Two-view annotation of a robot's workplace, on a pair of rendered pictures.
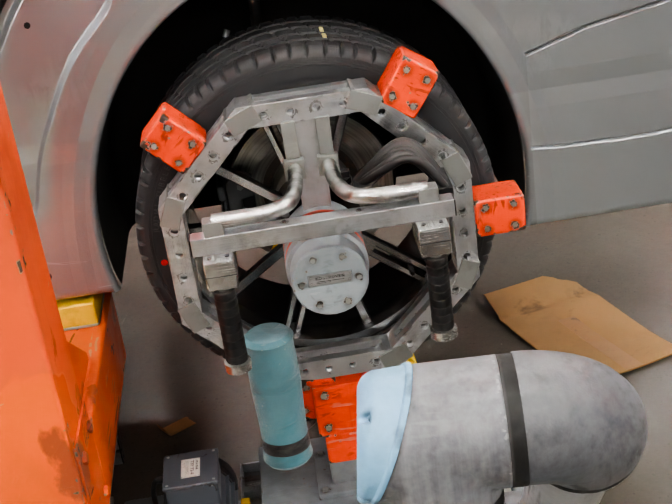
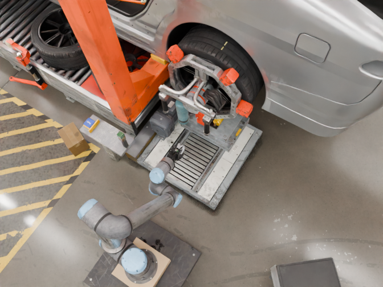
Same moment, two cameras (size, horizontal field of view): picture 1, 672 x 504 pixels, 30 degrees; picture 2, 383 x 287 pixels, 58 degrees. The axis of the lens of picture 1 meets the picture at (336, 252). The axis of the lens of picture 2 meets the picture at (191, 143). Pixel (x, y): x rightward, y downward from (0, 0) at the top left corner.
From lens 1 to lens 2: 1.59 m
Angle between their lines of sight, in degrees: 47
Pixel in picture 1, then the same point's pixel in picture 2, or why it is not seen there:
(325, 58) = (215, 58)
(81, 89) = (164, 24)
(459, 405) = (89, 221)
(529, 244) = not seen: hidden behind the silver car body
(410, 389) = (85, 213)
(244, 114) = (187, 62)
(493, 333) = not seen: hidden behind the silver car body
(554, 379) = (103, 228)
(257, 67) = (199, 49)
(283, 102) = (196, 65)
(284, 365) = (181, 110)
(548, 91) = (274, 90)
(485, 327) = not seen: hidden behind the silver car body
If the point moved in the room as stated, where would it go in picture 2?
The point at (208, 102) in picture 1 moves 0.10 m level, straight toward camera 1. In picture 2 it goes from (187, 49) to (179, 60)
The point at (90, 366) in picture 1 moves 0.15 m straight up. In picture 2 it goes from (153, 78) to (150, 66)
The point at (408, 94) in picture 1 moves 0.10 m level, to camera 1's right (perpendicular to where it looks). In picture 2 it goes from (225, 81) to (239, 89)
